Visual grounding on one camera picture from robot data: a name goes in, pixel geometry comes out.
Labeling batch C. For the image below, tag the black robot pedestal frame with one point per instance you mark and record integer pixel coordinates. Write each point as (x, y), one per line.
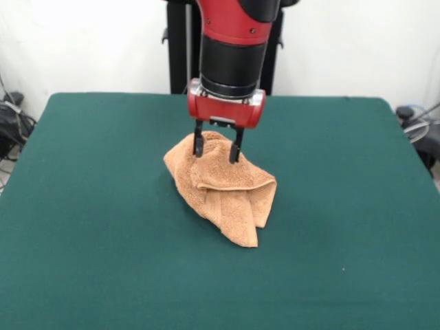
(178, 51)

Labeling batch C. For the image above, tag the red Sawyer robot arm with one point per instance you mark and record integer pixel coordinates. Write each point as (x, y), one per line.
(233, 65)

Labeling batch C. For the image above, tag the dark green table cloth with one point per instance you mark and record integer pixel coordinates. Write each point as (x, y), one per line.
(86, 206)

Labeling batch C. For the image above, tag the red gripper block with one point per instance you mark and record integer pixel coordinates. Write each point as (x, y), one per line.
(223, 110)

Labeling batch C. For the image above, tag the black equipment block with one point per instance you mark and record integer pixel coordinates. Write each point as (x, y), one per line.
(428, 144)

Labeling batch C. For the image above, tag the orange terry towel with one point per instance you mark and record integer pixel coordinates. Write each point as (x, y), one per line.
(223, 182)

